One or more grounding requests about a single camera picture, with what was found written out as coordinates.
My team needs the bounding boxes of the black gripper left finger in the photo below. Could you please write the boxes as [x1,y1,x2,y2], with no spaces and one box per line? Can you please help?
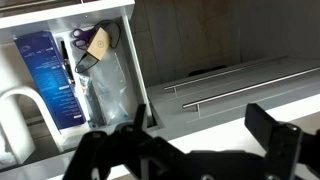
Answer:
[63,103,188,180]

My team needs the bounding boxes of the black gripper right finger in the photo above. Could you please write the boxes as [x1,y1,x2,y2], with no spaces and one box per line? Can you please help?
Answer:
[244,103,320,180]

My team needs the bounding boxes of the grey closed drawer front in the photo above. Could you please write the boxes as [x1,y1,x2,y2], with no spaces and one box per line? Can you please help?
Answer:
[146,56,320,101]
[146,68,320,141]

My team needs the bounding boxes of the white double sink countertop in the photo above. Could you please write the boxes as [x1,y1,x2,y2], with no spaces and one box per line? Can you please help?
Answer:
[0,93,320,180]

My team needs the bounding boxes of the white open vanity drawer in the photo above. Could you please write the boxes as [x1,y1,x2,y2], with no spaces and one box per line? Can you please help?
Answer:
[0,0,166,171]

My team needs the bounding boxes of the clear plastic bag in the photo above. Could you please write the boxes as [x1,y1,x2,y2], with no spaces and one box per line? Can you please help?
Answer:
[83,49,132,126]

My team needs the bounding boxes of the blue cardboard box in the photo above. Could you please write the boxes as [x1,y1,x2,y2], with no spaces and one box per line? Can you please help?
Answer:
[13,30,88,131]

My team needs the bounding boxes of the black pen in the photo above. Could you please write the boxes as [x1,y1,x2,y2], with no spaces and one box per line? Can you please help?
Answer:
[59,39,75,84]

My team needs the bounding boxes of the red white plastic packet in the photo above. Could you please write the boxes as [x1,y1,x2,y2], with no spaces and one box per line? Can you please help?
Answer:
[0,128,16,166]

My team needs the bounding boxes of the small tan cardboard box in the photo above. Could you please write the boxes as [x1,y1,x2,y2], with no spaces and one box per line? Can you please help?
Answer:
[86,27,111,62]

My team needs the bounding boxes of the steel bar handle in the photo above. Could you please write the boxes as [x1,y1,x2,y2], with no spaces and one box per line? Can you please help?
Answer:
[182,66,320,118]
[163,55,289,98]

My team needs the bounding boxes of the purple handled scissors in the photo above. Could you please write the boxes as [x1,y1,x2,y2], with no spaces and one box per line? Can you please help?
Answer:
[70,27,98,51]

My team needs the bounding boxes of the thin black cord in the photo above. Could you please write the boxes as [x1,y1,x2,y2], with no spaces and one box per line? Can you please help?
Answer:
[74,19,122,74]

